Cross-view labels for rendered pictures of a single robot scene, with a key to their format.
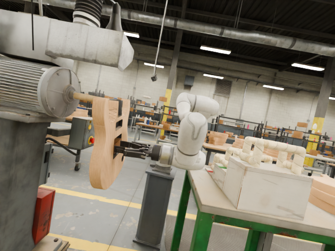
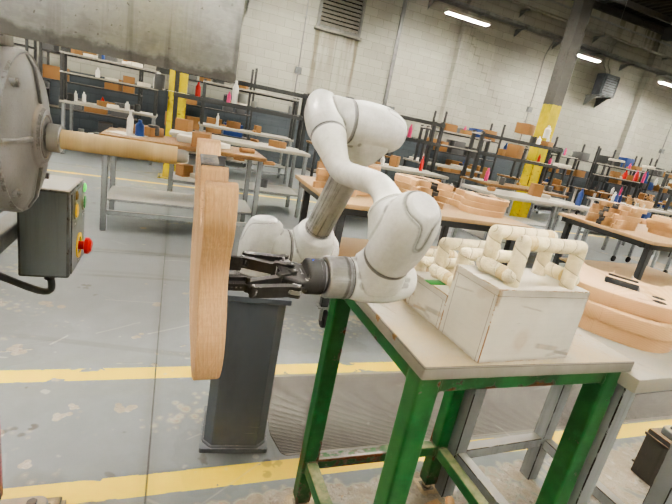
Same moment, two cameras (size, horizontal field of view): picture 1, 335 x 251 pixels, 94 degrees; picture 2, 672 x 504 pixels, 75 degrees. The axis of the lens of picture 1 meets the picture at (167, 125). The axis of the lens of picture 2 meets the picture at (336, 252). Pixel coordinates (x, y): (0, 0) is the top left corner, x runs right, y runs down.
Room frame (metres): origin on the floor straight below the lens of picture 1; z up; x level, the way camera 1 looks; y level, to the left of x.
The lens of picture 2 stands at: (-0.06, 0.32, 1.36)
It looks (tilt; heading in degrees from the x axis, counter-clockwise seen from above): 16 degrees down; 337
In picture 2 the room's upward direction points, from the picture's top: 11 degrees clockwise
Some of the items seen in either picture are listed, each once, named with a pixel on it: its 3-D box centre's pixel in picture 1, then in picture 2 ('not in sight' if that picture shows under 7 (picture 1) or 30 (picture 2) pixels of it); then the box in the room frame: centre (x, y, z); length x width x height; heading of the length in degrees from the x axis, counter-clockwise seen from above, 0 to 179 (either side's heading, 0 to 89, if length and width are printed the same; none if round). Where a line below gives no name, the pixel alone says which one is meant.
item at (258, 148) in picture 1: (257, 154); (517, 264); (0.61, -0.37, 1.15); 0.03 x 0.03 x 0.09
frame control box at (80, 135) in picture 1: (71, 135); (14, 237); (1.03, 0.62, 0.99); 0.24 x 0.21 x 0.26; 89
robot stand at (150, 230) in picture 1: (156, 202); (243, 360); (1.53, -0.03, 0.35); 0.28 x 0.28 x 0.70; 82
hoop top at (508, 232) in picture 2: (266, 143); (524, 234); (0.69, -0.45, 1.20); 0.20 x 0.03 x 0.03; 92
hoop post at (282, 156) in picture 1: (282, 157); (544, 255); (0.69, -0.53, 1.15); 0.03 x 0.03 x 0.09
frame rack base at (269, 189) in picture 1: (262, 185); (512, 311); (0.66, -0.45, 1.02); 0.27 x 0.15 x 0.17; 93
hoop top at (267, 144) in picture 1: (280, 147); (552, 245); (0.61, -0.45, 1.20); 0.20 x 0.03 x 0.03; 92
